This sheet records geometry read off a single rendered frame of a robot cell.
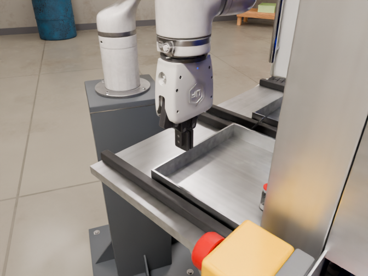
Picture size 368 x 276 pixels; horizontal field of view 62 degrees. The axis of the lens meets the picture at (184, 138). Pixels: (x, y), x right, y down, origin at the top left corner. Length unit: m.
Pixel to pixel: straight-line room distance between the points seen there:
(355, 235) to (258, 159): 0.41
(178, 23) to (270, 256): 0.31
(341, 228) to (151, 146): 0.50
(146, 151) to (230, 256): 0.44
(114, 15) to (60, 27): 5.02
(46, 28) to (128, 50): 5.06
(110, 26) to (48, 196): 1.32
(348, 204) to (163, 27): 0.32
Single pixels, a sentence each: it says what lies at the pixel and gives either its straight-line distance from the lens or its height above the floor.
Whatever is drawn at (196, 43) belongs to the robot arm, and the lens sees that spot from 0.46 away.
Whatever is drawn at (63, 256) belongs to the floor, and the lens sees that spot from 1.71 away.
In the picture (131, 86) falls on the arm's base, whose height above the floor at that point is 0.88.
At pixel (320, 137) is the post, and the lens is 0.27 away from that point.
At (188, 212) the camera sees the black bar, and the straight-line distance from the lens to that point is 0.51.
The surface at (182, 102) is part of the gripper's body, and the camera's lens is 0.48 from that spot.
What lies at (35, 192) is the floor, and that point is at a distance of 2.14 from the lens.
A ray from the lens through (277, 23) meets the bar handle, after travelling 1.31.
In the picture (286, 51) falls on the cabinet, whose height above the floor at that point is 0.92.
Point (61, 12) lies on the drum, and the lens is 5.99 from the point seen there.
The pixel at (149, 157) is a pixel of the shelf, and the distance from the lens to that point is 0.67.
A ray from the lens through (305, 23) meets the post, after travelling 0.25.
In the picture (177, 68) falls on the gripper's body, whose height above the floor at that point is 1.11.
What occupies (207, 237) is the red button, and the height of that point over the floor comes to 1.01.
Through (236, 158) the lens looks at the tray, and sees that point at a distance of 0.67.
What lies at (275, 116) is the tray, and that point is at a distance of 0.88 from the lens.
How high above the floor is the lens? 1.26
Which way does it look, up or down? 30 degrees down
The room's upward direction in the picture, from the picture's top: straight up
